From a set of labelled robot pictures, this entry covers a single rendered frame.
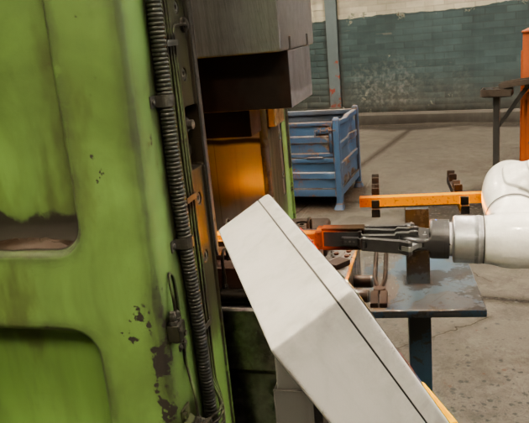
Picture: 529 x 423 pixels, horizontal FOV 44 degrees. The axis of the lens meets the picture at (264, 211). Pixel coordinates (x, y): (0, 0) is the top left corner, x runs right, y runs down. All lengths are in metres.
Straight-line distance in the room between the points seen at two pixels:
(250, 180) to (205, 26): 0.54
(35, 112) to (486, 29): 8.07
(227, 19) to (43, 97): 0.31
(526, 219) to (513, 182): 0.12
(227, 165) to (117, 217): 0.67
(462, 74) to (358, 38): 1.47
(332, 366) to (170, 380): 0.48
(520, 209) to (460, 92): 7.68
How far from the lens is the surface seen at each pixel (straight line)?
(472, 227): 1.23
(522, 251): 1.23
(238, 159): 1.52
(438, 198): 1.62
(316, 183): 5.13
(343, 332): 0.52
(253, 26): 1.06
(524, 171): 1.34
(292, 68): 1.13
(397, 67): 9.05
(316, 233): 1.26
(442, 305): 1.68
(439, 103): 8.98
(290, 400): 0.73
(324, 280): 0.54
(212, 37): 1.08
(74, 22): 0.88
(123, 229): 0.90
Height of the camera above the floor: 1.40
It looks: 16 degrees down
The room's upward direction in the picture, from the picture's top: 5 degrees counter-clockwise
